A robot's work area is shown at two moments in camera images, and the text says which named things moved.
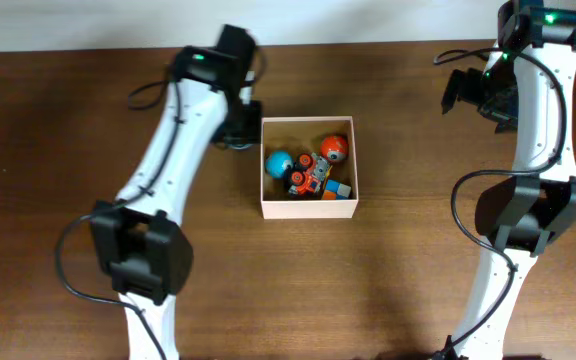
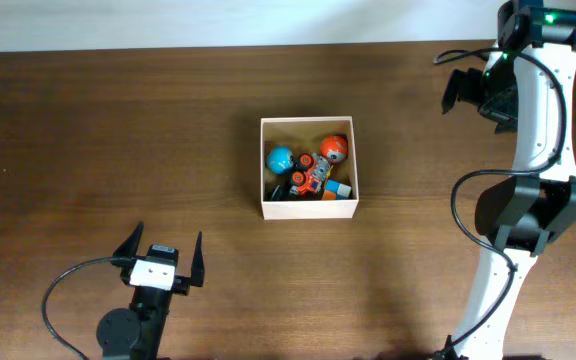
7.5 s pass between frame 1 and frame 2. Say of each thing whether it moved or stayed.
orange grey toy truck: stayed
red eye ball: stayed
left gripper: moved
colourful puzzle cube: stayed
